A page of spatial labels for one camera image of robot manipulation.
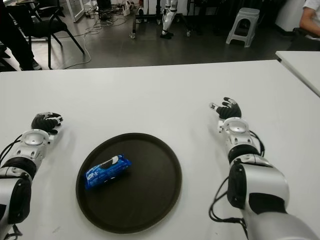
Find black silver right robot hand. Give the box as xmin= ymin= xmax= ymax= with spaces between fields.
xmin=208 ymin=96 xmax=243 ymax=121

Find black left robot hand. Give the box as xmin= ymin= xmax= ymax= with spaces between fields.
xmin=31 ymin=112 xmax=63 ymax=135

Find blue Oreo packet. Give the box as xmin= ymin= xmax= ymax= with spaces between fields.
xmin=84 ymin=154 xmax=133 ymax=192

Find white side table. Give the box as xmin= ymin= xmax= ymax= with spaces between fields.
xmin=275 ymin=50 xmax=320 ymax=98

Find person in black trousers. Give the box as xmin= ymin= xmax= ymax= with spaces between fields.
xmin=0 ymin=0 xmax=44 ymax=71

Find black metal chair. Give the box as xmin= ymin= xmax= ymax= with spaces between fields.
xmin=7 ymin=0 xmax=86 ymax=70

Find grey plastic stool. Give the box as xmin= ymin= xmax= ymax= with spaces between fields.
xmin=226 ymin=7 xmax=261 ymax=48

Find round dark brown tray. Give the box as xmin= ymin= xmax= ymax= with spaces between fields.
xmin=75 ymin=132 xmax=183 ymax=228

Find black office chair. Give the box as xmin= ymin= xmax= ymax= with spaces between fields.
xmin=287 ymin=27 xmax=320 ymax=52

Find white humanoid robot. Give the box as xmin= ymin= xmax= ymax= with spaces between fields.
xmin=159 ymin=0 xmax=180 ymax=40

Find white framed panel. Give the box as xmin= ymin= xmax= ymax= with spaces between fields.
xmin=66 ymin=0 xmax=86 ymax=23

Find person in white shirt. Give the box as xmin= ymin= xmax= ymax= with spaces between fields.
xmin=299 ymin=0 xmax=320 ymax=40

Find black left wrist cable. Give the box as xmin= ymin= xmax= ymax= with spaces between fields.
xmin=0 ymin=134 xmax=25 ymax=167

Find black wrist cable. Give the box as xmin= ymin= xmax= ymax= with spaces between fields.
xmin=0 ymin=134 xmax=25 ymax=167
xmin=249 ymin=129 xmax=266 ymax=157

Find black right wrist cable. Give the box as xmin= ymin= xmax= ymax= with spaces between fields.
xmin=249 ymin=129 xmax=266 ymax=157

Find white floor cable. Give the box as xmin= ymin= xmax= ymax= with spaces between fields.
xmin=53 ymin=14 xmax=92 ymax=70

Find black right elbow cable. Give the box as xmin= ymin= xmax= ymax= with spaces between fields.
xmin=209 ymin=174 xmax=250 ymax=237

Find black elbow cable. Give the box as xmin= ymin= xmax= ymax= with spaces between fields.
xmin=0 ymin=223 xmax=23 ymax=240
xmin=209 ymin=174 xmax=250 ymax=237

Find black left elbow cable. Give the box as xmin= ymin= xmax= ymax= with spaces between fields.
xmin=0 ymin=223 xmax=23 ymax=240

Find tangled floor cables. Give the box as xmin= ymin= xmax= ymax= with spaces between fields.
xmin=98 ymin=8 xmax=127 ymax=27

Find black wheeled frame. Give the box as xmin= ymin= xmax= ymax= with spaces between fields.
xmin=129 ymin=0 xmax=193 ymax=40

